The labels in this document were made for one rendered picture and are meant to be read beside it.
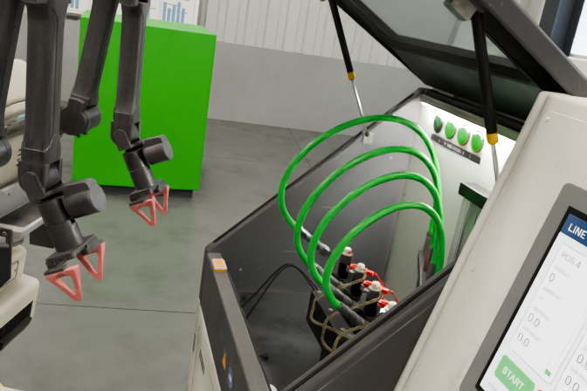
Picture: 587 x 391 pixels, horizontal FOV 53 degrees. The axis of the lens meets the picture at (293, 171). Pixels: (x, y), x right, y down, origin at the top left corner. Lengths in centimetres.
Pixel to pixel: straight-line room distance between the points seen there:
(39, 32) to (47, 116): 15
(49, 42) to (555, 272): 92
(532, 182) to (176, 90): 377
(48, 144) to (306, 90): 676
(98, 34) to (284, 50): 623
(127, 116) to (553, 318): 114
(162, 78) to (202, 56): 34
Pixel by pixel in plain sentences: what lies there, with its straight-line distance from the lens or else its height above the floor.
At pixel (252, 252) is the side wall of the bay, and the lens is 163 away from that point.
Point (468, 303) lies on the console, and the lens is 97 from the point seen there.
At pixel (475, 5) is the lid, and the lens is 91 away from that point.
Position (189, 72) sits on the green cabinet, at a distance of 449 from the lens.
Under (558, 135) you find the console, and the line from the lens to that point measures 93.
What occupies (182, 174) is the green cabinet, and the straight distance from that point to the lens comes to 467.
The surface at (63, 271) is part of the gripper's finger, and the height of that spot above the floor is 106.
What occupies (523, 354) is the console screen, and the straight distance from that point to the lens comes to 87.
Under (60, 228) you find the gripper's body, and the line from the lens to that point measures 125.
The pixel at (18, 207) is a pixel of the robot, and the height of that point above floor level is 104.
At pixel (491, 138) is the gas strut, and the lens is 100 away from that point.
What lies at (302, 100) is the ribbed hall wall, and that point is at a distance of 786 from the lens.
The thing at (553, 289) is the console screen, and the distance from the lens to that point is 85.
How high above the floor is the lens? 162
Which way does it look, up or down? 16 degrees down
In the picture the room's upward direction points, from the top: 9 degrees clockwise
